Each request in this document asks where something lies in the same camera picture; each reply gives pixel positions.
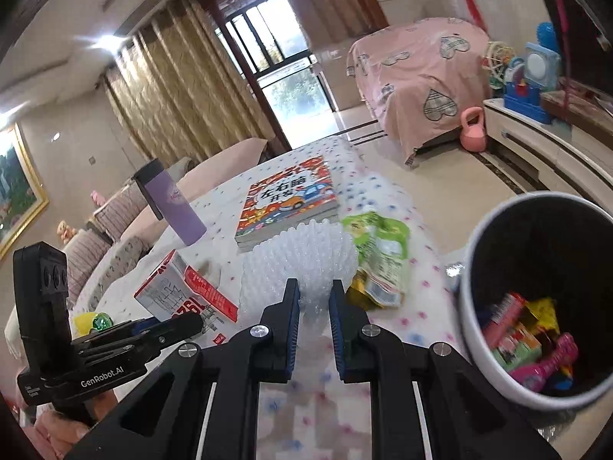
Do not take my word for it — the sofa with pink cover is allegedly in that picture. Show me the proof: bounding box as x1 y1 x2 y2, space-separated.
5 137 268 360

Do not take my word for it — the white wooden television cabinet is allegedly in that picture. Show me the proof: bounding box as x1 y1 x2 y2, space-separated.
481 89 613 260

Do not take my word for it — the ceiling light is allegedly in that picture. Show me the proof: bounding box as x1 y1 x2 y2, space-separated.
96 33 126 54

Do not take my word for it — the white round trash bin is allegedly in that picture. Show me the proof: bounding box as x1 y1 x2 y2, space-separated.
455 192 613 410

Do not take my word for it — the toy ferris wheel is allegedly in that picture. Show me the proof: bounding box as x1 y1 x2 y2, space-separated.
484 41 511 90

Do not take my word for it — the black flat television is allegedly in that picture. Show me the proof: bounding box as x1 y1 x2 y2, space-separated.
524 0 613 120

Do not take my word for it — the colourful children's book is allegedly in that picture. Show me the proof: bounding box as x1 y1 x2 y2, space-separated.
234 156 340 253

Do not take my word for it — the blue toy washing machine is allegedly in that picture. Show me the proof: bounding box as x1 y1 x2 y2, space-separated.
522 42 561 92

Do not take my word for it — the beige patterned curtain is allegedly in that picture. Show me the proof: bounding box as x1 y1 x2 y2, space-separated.
103 0 291 179

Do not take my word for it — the wooden balcony door frame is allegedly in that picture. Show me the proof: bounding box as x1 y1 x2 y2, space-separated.
196 0 390 152

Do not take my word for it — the yellow green snack pouch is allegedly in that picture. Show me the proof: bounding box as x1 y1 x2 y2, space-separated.
341 211 411 310

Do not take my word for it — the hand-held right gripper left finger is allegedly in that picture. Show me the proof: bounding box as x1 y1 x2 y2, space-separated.
62 278 302 460

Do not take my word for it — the pink heart print blanket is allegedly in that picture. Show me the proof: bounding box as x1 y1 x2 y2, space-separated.
346 16 492 168

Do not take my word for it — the pink stick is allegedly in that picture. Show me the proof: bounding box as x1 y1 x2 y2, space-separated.
550 0 576 122

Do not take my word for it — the blue plastic bag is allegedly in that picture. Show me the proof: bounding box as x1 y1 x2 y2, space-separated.
548 369 575 392

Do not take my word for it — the person's left hand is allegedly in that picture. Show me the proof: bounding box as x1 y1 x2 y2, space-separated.
33 407 97 460

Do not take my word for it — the purple thermos bottle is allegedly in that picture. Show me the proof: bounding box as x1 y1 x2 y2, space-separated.
134 158 208 245

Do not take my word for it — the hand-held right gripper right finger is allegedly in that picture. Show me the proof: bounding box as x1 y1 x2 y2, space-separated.
328 279 563 460

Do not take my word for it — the striped pink pillow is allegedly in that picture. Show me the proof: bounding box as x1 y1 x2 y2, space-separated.
93 182 160 243

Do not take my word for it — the blue plastic toy set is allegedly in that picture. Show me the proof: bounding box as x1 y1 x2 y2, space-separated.
503 69 552 126

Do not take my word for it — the pink wrapper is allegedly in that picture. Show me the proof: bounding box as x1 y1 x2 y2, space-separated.
510 333 580 392

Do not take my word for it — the red wrapper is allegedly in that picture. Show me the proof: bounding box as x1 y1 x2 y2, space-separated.
481 292 528 346

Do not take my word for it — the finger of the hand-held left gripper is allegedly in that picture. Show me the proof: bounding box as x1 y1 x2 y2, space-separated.
72 313 204 375
103 317 160 339

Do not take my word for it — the red white carton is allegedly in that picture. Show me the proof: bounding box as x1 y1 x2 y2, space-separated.
134 249 240 344

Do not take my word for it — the yellow wrapper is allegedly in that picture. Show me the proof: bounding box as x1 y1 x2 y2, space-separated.
524 297 561 337

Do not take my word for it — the gold framed painting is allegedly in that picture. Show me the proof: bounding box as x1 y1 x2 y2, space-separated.
0 122 50 260

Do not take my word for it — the pink kettlebell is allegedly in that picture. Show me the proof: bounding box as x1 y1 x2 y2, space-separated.
459 107 488 154

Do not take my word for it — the blue spiky ball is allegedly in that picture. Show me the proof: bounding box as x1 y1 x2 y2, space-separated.
536 21 559 53

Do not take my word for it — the white foam net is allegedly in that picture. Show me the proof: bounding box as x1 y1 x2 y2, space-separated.
239 218 360 337

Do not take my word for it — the green drink carton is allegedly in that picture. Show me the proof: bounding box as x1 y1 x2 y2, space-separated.
488 330 543 373

